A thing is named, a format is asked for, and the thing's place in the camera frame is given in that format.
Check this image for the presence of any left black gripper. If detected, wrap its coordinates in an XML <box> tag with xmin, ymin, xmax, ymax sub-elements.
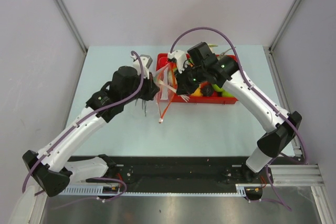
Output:
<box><xmin>122</xmin><ymin>70</ymin><xmax>160</xmax><ymax>105</ymax></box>

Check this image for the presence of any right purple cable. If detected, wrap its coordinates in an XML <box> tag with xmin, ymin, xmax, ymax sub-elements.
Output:
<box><xmin>170</xmin><ymin>26</ymin><xmax>308</xmax><ymax>211</ymax></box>

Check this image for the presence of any green melon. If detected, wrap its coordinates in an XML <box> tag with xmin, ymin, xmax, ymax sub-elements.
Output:
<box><xmin>216</xmin><ymin>48</ymin><xmax>232</xmax><ymax>60</ymax></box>

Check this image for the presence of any red plastic tray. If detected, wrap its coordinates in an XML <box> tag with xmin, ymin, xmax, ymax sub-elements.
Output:
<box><xmin>156</xmin><ymin>54</ymin><xmax>238</xmax><ymax>105</ymax></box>

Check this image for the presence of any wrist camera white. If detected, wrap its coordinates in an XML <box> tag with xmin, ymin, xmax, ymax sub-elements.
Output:
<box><xmin>131</xmin><ymin>55</ymin><xmax>153</xmax><ymax>79</ymax></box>
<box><xmin>167</xmin><ymin>50</ymin><xmax>187</xmax><ymax>73</ymax></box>

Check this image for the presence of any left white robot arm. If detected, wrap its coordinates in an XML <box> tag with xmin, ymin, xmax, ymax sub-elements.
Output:
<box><xmin>23</xmin><ymin>66</ymin><xmax>160</xmax><ymax>197</ymax></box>

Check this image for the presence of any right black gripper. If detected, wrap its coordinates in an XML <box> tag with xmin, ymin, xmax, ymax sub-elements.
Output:
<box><xmin>174</xmin><ymin>63</ymin><xmax>206</xmax><ymax>95</ymax></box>

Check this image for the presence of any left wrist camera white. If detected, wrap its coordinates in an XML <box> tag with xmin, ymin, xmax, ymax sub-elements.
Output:
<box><xmin>131</xmin><ymin>55</ymin><xmax>153</xmax><ymax>79</ymax></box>

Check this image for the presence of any dark purple fruit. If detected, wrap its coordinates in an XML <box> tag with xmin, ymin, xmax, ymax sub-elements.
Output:
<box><xmin>201</xmin><ymin>84</ymin><xmax>214</xmax><ymax>97</ymax></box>

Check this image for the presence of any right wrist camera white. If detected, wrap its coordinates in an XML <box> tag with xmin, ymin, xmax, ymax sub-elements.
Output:
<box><xmin>167</xmin><ymin>50</ymin><xmax>187</xmax><ymax>73</ymax></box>

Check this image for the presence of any red apple top left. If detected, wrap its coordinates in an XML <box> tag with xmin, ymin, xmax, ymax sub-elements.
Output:
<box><xmin>158</xmin><ymin>56</ymin><xmax>170</xmax><ymax>69</ymax></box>

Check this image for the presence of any green apple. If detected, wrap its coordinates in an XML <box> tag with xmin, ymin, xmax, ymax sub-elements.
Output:
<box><xmin>212</xmin><ymin>84</ymin><xmax>224</xmax><ymax>92</ymax></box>
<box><xmin>221</xmin><ymin>90</ymin><xmax>234</xmax><ymax>97</ymax></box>

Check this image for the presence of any white cauliflower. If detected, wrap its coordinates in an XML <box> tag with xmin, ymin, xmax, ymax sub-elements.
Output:
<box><xmin>207</xmin><ymin>44</ymin><xmax>218</xmax><ymax>52</ymax></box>

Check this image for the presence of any green onion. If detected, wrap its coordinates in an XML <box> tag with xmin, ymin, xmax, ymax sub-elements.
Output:
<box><xmin>135</xmin><ymin>69</ymin><xmax>190</xmax><ymax>117</ymax></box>

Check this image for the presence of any clear zip top bag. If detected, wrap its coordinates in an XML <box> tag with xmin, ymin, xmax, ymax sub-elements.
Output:
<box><xmin>152</xmin><ymin>65</ymin><xmax>178</xmax><ymax>124</ymax></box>

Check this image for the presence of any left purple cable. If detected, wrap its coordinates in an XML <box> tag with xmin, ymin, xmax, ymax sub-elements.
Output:
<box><xmin>23</xmin><ymin>50</ymin><xmax>145</xmax><ymax>195</ymax></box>

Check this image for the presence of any purple cable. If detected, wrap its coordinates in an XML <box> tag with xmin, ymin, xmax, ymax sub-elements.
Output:
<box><xmin>170</xmin><ymin>26</ymin><xmax>308</xmax><ymax>211</ymax></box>
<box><xmin>23</xmin><ymin>50</ymin><xmax>145</xmax><ymax>195</ymax></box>

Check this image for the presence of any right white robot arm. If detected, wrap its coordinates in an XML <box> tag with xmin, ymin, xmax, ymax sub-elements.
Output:
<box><xmin>168</xmin><ymin>42</ymin><xmax>302</xmax><ymax>183</ymax></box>

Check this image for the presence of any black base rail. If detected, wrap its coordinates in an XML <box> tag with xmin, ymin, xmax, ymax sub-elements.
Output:
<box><xmin>68</xmin><ymin>155</ymin><xmax>274</xmax><ymax>195</ymax></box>

